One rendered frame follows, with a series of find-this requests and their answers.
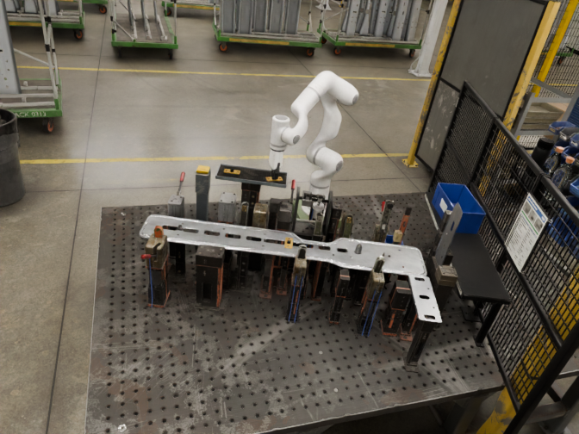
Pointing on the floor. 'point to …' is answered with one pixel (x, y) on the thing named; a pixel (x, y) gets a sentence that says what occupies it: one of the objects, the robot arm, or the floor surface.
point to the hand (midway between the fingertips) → (274, 174)
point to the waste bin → (9, 160)
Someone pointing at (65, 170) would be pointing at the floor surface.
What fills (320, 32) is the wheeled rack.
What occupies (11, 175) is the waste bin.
